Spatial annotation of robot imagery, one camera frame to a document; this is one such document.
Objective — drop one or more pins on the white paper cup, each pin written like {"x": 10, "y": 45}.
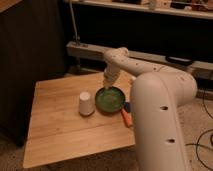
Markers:
{"x": 86, "y": 104}

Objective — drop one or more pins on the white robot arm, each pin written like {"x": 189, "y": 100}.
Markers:
{"x": 156, "y": 93}

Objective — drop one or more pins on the green ceramic bowl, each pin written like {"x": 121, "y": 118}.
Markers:
{"x": 110, "y": 101}

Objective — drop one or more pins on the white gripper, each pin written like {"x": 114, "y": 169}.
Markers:
{"x": 111, "y": 74}

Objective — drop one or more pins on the blue toy object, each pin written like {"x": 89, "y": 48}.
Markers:
{"x": 127, "y": 107}

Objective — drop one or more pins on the orange carrot toy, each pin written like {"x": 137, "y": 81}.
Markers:
{"x": 126, "y": 118}

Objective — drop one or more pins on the metal pole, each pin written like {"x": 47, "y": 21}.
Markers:
{"x": 76, "y": 36}

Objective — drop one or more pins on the grey metal bench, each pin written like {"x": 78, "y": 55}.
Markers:
{"x": 95, "y": 52}

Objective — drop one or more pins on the wooden table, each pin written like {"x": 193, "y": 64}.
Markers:
{"x": 57, "y": 131}

